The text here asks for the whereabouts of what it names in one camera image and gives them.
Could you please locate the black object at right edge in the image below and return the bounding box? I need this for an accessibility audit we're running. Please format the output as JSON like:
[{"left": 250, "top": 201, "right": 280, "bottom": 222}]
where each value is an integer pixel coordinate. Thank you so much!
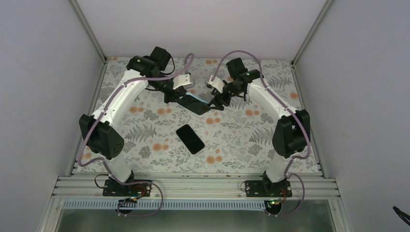
[{"left": 393, "top": 206, "right": 410, "bottom": 226}]

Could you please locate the white slotted cable duct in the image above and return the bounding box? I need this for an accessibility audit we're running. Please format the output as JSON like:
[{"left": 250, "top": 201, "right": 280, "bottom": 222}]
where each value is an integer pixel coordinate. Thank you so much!
[{"left": 62, "top": 199, "right": 265, "bottom": 211}]

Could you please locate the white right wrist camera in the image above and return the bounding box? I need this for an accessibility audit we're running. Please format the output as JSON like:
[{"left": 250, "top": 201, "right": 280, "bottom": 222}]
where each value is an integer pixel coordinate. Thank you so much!
[{"left": 206, "top": 75, "right": 226, "bottom": 93}]

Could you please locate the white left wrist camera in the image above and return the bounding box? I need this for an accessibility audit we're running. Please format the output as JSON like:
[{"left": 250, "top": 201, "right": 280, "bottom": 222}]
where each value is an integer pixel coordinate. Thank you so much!
[{"left": 173, "top": 73, "right": 195, "bottom": 90}]

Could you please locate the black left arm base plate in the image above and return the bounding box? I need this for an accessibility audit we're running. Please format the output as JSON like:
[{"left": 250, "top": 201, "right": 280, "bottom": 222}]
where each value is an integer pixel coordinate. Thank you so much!
[{"left": 102, "top": 178, "right": 152, "bottom": 197}]

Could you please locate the black smartphone on table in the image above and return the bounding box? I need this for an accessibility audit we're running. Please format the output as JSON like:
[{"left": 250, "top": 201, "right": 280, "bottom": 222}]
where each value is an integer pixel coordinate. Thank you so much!
[{"left": 176, "top": 124, "right": 205, "bottom": 154}]

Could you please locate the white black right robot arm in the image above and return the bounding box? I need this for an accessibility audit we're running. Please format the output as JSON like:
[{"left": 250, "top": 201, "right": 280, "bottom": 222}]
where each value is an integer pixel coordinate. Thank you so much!
[{"left": 207, "top": 58, "right": 312, "bottom": 197}]

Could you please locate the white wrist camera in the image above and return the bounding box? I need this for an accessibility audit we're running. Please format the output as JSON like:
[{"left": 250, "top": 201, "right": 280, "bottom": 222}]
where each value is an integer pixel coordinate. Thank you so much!
[
  {"left": 173, "top": 73, "right": 195, "bottom": 90},
  {"left": 206, "top": 75, "right": 226, "bottom": 93}
]

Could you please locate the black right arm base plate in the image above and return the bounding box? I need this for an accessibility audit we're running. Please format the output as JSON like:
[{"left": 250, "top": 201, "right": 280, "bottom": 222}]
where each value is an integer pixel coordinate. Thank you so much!
[{"left": 245, "top": 179, "right": 293, "bottom": 198}]

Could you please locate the floral patterned table mat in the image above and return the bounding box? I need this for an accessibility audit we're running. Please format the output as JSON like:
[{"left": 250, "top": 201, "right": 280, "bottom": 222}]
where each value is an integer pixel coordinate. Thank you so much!
[{"left": 95, "top": 57, "right": 301, "bottom": 174}]

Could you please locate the phone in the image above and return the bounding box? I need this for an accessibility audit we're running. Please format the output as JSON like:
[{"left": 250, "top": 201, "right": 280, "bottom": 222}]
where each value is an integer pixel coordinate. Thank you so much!
[{"left": 180, "top": 92, "right": 211, "bottom": 115}]

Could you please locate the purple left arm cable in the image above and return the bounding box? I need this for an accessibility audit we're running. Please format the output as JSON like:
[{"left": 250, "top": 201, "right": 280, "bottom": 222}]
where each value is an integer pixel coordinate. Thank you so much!
[{"left": 76, "top": 53, "right": 195, "bottom": 218}]

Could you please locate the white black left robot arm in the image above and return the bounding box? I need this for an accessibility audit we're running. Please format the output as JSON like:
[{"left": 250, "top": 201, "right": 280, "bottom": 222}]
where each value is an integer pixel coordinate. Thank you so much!
[{"left": 76, "top": 47, "right": 194, "bottom": 196}]

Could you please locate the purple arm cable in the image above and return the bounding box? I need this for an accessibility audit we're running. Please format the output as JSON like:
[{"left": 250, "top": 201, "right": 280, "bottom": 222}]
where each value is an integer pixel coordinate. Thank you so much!
[
  {"left": 76, "top": 53, "right": 195, "bottom": 218},
  {"left": 209, "top": 50, "right": 312, "bottom": 218}
]

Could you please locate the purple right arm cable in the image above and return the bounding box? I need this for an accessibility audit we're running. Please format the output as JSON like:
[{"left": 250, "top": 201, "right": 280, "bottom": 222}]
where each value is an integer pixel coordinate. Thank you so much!
[{"left": 209, "top": 50, "right": 312, "bottom": 218}]

